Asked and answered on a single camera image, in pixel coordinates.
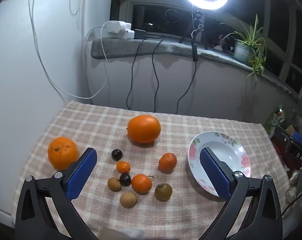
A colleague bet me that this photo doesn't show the small dark potted plant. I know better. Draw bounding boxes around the small dark potted plant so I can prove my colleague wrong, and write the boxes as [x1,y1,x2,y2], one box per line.
[217,34,238,54]

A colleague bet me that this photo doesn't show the long white cable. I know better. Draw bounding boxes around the long white cable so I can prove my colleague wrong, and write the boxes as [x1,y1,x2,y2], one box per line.
[28,0,111,100]

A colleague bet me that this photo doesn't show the black power cable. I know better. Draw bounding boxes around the black power cable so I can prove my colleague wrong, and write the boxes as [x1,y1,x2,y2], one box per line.
[151,38,165,112]
[126,39,147,110]

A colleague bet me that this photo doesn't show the black cable with inline controller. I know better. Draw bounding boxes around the black cable with inline controller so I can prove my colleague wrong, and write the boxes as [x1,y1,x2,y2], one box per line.
[175,10,204,114]

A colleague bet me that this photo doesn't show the short white cable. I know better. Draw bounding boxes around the short white cable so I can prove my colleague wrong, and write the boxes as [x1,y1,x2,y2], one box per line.
[85,21,109,43]

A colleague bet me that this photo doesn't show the floral white plate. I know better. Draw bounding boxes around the floral white plate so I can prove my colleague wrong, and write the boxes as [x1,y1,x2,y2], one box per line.
[188,131,251,197]

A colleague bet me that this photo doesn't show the rough-skinned orange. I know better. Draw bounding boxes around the rough-skinned orange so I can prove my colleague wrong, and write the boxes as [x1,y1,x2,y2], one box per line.
[48,136,79,171]

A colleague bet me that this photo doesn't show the white refrigerator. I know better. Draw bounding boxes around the white refrigerator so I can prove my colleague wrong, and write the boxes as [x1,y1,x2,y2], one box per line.
[0,0,92,220]

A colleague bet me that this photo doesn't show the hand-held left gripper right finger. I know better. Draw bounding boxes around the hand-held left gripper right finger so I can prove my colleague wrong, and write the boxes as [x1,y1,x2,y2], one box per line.
[199,147,284,240]

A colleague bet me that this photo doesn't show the brown longan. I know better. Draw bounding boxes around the brown longan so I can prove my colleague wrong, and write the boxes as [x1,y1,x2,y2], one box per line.
[107,177,122,192]
[120,192,137,209]

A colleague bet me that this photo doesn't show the large smooth orange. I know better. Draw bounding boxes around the large smooth orange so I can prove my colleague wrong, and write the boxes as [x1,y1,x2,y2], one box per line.
[127,115,161,144]

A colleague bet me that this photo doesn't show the white twisted cord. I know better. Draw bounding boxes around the white twisted cord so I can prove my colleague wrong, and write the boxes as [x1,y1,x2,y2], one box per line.
[69,0,81,15]

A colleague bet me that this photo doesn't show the window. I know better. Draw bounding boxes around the window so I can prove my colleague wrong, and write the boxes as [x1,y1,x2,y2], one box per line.
[111,0,302,103]

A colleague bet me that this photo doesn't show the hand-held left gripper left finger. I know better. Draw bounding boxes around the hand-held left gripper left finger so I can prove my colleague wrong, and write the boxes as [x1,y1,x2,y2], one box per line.
[15,147,99,240]

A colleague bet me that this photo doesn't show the pink checked tablecloth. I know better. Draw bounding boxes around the pink checked tablecloth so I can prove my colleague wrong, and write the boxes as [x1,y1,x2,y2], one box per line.
[12,100,292,240]

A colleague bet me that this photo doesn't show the green white toy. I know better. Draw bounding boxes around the green white toy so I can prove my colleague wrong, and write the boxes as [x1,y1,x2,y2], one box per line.
[266,104,288,133]

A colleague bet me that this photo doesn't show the cream plush toy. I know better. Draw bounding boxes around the cream plush toy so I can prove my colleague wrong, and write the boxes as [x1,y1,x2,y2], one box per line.
[285,170,302,205]

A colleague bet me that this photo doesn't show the mandarin with stem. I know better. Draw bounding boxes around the mandarin with stem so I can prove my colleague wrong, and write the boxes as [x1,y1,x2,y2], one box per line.
[131,174,154,194]

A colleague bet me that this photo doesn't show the potted spider plant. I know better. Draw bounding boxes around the potted spider plant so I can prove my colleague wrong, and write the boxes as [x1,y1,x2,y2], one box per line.
[222,14,268,88]

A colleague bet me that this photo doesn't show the small mandarin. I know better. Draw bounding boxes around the small mandarin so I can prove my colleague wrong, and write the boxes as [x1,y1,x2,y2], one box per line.
[116,161,131,174]

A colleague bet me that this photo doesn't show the black box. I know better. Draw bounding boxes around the black box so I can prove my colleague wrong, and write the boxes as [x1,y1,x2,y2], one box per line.
[274,126,302,173]

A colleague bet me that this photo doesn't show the blue packet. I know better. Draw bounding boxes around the blue packet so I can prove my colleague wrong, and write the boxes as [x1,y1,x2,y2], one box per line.
[291,132,302,147]

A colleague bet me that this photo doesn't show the green-brown round fruit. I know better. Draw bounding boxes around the green-brown round fruit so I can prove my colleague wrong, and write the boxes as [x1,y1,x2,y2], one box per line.
[155,183,173,202]

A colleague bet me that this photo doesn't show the black light tripod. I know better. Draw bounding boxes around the black light tripod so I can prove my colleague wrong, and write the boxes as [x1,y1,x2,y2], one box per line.
[180,10,209,50]

